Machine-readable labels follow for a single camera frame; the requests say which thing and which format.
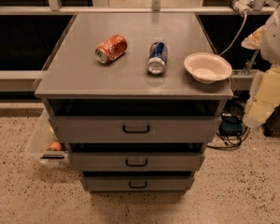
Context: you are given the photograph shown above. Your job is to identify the crushed orange soda can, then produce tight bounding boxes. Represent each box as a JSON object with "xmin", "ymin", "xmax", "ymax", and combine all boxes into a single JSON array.
[{"xmin": 95, "ymin": 35, "xmax": 128, "ymax": 63}]

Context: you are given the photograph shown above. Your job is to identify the grey drawer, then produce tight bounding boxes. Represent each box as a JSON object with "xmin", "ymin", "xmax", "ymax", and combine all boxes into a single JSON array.
[
  {"xmin": 49, "ymin": 117, "xmax": 221, "ymax": 144},
  {"xmin": 81, "ymin": 176, "xmax": 194, "ymax": 192},
  {"xmin": 69, "ymin": 152, "xmax": 205, "ymax": 172}
]

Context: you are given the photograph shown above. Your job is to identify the orange fruit in bin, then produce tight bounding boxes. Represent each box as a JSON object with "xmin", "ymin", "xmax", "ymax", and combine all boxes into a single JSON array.
[{"xmin": 49, "ymin": 142, "xmax": 63, "ymax": 151}]

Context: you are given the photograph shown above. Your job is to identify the grey middle drawer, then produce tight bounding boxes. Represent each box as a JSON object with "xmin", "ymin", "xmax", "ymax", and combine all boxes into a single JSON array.
[{"xmin": 69, "ymin": 152, "xmax": 205, "ymax": 172}]

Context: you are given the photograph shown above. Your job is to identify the blue pepsi can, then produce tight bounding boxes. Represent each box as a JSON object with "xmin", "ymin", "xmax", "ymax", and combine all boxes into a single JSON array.
[{"xmin": 147, "ymin": 42, "xmax": 168, "ymax": 75}]

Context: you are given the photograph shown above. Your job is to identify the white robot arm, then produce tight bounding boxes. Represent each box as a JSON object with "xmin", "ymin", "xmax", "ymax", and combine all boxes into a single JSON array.
[{"xmin": 243, "ymin": 5, "xmax": 280, "ymax": 128}]

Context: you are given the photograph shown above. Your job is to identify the white power cable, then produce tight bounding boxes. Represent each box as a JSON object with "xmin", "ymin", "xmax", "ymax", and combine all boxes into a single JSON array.
[{"xmin": 218, "ymin": 11, "xmax": 248, "ymax": 57}]

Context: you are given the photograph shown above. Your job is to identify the clear plastic storage bin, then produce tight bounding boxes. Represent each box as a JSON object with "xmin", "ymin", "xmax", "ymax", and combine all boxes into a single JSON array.
[{"xmin": 25, "ymin": 109, "xmax": 69, "ymax": 167}]

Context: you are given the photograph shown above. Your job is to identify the white power strip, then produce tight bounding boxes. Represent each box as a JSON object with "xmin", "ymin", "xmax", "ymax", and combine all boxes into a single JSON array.
[{"xmin": 227, "ymin": 0, "xmax": 253, "ymax": 16}]

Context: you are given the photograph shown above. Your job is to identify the grey bottom drawer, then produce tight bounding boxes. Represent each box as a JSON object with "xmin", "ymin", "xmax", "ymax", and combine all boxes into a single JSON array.
[{"xmin": 81, "ymin": 176, "xmax": 194, "ymax": 192}]

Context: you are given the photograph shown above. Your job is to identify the metal support pole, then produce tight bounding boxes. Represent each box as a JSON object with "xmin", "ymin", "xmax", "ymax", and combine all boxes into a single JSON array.
[{"xmin": 241, "ymin": 49, "xmax": 259, "ymax": 75}]

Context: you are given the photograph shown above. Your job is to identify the black cable bundle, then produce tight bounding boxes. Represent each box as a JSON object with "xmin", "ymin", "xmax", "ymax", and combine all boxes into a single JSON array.
[{"xmin": 206, "ymin": 100, "xmax": 251, "ymax": 150}]

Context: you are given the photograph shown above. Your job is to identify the white paper bowl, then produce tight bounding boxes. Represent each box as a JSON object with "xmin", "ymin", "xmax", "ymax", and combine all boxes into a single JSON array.
[{"xmin": 184, "ymin": 52, "xmax": 232, "ymax": 84}]

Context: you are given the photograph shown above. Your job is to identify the grey drawer cabinet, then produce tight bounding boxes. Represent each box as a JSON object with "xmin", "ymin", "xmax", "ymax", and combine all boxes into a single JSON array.
[{"xmin": 35, "ymin": 13, "xmax": 232, "ymax": 179}]

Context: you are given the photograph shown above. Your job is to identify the grey top drawer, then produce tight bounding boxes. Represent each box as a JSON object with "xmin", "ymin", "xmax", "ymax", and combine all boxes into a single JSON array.
[{"xmin": 49, "ymin": 117, "xmax": 221, "ymax": 144}]

